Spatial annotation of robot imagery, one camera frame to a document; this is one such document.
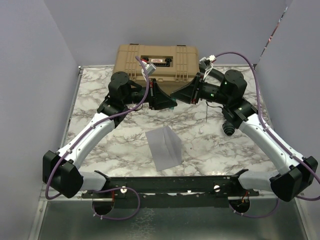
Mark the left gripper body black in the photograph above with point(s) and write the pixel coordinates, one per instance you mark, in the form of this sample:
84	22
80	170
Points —
138	96

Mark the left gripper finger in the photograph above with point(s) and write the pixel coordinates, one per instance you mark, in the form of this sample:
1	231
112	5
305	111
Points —
163	104
157	92

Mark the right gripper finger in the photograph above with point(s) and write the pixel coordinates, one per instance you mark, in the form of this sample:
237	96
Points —
190	87
183	96

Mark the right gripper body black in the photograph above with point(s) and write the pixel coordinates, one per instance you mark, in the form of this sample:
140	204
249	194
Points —
207	91

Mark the grey envelope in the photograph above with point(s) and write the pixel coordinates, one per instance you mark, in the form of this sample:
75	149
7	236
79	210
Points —
165	147

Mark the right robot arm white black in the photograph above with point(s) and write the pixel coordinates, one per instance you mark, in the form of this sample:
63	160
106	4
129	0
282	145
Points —
293	171

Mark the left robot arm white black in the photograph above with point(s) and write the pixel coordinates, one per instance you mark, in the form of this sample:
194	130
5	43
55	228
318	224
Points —
60	170

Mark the tan plastic tool case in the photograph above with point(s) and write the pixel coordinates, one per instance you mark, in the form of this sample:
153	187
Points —
176	66

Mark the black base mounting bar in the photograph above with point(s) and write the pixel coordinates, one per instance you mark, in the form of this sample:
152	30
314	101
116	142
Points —
170	192

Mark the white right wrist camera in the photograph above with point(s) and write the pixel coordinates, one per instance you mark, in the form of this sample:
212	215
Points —
207	63

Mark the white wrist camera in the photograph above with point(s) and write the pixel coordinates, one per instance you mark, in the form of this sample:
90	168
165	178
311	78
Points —
207	63
148	68

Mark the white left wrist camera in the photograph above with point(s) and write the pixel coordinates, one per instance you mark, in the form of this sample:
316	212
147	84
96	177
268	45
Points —
148	68

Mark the aluminium frame rail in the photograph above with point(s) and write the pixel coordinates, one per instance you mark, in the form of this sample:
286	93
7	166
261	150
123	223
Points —
72	110

